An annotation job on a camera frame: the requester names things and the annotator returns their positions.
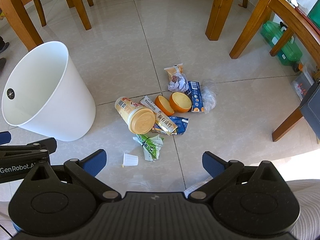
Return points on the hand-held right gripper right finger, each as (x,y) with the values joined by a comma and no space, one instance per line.
(212,162)

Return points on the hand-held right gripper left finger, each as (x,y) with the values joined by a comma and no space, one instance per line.
(96,161)

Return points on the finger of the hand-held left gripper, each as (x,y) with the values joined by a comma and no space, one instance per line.
(37,148)
(5,138)

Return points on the green snack wrapper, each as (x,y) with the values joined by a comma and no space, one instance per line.
(150,145)

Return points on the white plastic trash bin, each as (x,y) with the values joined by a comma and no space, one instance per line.
(50,92)

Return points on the beige milk tea cup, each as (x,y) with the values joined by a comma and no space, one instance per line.
(140,120)

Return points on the blue snack box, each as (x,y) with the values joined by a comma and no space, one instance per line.
(195,97)

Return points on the orange half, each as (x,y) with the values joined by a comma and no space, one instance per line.
(181,101)
(163,103)

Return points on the white paper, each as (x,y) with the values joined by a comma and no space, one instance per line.
(178,85)

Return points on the beige bread wrapper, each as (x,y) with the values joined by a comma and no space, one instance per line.
(172,72)

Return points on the small white plastic cup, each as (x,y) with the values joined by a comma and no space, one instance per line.
(130,159)

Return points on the blue biscuit wrapper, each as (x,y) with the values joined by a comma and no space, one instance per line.
(182,125)

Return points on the gold snack wrapper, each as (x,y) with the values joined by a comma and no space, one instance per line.
(163,122)

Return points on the clear plastic bag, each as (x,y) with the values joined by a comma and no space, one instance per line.
(209,97)

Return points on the dark shoe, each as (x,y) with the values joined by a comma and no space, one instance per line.
(3,45)

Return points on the dark grey bag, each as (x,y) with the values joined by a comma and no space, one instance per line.
(311,110)

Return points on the clear plastic storage container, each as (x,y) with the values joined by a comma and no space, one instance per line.
(302,85)

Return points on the green plastic box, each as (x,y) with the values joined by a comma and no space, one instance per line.
(287,52)

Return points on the thick wooden table leg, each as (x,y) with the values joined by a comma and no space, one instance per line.
(221,10)

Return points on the green flat item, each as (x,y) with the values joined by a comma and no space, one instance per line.
(314,16)

